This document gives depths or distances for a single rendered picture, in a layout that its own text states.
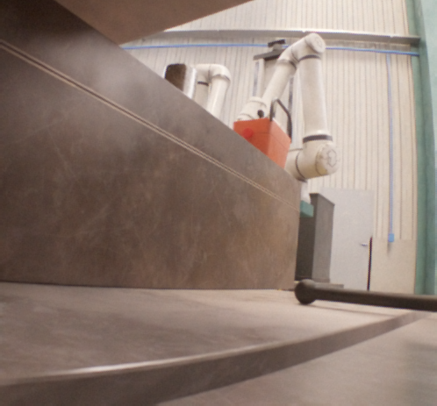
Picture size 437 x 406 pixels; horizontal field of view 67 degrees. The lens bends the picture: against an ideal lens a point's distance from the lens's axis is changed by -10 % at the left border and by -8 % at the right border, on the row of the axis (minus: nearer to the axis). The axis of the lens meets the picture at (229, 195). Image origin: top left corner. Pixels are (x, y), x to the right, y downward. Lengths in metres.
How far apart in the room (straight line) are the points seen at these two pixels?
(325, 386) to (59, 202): 0.41
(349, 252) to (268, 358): 7.14
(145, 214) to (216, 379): 0.42
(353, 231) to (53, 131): 7.12
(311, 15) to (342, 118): 2.86
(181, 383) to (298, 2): 9.71
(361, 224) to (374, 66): 3.67
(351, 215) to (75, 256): 7.11
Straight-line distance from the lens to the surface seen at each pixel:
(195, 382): 0.22
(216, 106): 2.04
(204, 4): 0.74
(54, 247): 0.51
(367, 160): 7.87
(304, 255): 2.13
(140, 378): 0.19
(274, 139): 1.12
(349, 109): 8.24
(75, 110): 0.53
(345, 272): 7.37
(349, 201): 7.53
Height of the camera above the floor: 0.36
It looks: 11 degrees up
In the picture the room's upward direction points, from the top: 6 degrees clockwise
